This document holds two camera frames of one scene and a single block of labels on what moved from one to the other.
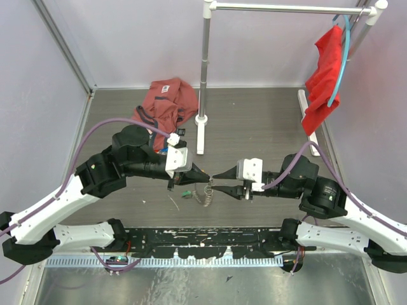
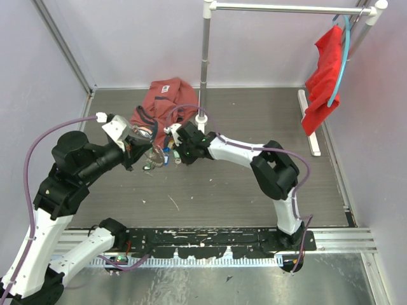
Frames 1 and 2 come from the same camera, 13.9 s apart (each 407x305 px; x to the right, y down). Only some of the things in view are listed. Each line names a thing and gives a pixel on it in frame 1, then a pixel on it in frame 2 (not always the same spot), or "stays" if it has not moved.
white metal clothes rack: (373, 11) stays
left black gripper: (196, 175) -> (135, 147)
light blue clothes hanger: (348, 27) stays
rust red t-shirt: (167, 103) stays
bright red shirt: (320, 83) stays
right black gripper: (236, 191) -> (186, 161)
